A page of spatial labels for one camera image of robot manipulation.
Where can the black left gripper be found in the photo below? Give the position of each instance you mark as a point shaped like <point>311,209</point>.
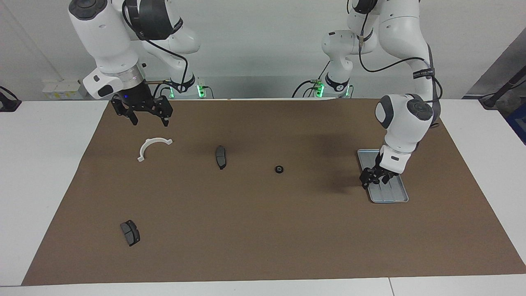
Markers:
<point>382,172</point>

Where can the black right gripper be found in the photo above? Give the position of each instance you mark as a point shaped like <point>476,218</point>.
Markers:
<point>137,98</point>

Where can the small black round part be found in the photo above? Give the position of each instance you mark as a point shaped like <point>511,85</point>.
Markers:
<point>279,169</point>

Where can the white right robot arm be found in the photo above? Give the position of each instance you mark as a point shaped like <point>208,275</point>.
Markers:
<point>102,37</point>

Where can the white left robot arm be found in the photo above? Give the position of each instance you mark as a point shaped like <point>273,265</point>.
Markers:
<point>404,123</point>

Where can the silver metal tray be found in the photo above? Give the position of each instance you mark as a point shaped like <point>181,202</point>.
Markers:
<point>390,193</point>

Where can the long grey brake pad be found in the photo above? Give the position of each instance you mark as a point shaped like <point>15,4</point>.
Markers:
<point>221,157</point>

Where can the white socket box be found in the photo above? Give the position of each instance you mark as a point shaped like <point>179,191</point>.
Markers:
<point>61,91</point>

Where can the short grey brake pad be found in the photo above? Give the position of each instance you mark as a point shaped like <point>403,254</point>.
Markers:
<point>130,232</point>

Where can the black stand pole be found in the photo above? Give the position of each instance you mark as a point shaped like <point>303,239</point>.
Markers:
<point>489,102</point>

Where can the brown table mat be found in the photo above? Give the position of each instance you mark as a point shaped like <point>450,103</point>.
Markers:
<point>246,226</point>

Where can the blue box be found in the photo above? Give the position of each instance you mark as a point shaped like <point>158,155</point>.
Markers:
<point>518,121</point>

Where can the white curved plastic bracket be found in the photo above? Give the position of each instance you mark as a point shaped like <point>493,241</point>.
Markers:
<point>153,141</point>

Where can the black clamp mount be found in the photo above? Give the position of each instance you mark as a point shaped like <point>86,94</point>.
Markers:
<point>9,106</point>

